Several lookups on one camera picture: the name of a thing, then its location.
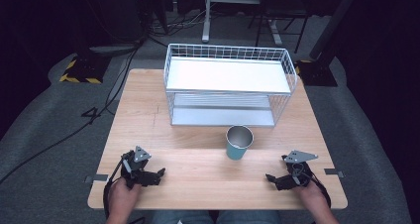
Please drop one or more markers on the grey table bracket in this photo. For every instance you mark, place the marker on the grey table bracket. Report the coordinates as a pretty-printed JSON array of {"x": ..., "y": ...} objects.
[
  {"x": 96, "y": 178},
  {"x": 334, "y": 172}
]

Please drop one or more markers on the person's right hand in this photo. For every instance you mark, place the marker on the person's right hand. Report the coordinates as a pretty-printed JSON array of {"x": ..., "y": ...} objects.
[{"x": 313, "y": 201}]

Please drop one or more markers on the black yellow striped stand base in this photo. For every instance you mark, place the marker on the black yellow striped stand base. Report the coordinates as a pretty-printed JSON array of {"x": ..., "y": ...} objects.
[
  {"x": 315, "y": 72},
  {"x": 84, "y": 70}
]

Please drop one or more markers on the person's left hand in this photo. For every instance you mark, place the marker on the person's left hand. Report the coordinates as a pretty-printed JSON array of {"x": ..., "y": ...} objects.
[{"x": 121, "y": 197}]

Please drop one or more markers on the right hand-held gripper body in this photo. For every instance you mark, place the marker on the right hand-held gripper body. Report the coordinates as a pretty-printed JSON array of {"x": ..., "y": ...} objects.
[{"x": 296, "y": 171}]

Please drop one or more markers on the white desk frame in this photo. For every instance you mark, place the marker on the white desk frame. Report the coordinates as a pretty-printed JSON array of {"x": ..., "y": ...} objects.
[{"x": 231, "y": 6}]

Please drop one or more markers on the black diagonal stand pole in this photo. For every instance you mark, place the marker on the black diagonal stand pole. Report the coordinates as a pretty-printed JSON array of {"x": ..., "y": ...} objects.
[{"x": 333, "y": 22}]

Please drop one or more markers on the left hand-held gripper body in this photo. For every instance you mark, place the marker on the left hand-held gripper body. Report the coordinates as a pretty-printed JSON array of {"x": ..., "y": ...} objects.
[{"x": 135, "y": 167}]

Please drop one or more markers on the person's blue jeans legs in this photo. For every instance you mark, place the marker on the person's blue jeans legs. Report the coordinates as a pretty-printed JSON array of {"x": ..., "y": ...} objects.
[{"x": 214, "y": 216}]

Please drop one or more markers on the black chair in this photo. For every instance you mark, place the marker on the black chair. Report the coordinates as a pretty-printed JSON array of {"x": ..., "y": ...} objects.
[{"x": 280, "y": 12}]

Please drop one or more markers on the teal metal cup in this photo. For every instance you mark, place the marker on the teal metal cup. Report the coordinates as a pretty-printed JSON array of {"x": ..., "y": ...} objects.
[{"x": 238, "y": 142}]

